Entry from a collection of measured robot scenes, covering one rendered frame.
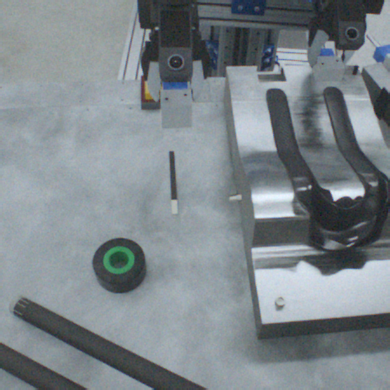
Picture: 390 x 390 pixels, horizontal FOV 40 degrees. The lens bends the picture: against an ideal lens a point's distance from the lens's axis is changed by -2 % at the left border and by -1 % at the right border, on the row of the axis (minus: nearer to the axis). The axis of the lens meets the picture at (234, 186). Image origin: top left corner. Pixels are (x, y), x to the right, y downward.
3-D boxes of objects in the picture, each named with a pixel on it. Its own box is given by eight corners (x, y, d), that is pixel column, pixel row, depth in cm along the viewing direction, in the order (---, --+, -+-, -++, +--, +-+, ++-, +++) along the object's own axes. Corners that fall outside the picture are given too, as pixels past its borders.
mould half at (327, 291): (223, 100, 109) (227, 47, 98) (346, 97, 112) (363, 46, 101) (257, 339, 79) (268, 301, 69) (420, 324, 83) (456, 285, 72)
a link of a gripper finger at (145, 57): (165, 77, 85) (178, 34, 79) (165, 84, 84) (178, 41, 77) (136, 72, 84) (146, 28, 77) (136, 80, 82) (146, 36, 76)
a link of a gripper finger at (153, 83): (158, 81, 91) (169, 38, 84) (158, 106, 88) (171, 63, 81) (139, 78, 90) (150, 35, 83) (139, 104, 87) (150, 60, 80)
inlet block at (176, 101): (159, 75, 97) (158, 51, 92) (187, 75, 97) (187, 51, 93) (161, 128, 89) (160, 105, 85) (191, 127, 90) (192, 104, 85)
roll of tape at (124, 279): (84, 277, 83) (81, 266, 80) (116, 240, 88) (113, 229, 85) (126, 302, 81) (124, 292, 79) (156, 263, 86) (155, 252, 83)
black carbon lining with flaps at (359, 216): (260, 96, 100) (266, 56, 93) (343, 94, 103) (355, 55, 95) (293, 259, 80) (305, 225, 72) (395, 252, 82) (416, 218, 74)
